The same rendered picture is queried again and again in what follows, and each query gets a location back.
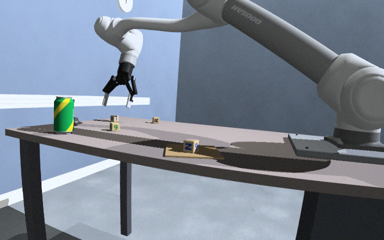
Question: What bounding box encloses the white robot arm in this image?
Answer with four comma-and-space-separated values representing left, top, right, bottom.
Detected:
94, 0, 384, 152

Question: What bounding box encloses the green and yellow drink can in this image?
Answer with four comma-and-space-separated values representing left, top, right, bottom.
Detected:
53, 96, 74, 135

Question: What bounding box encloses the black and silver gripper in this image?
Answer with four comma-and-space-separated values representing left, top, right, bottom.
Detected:
102, 62, 138, 109

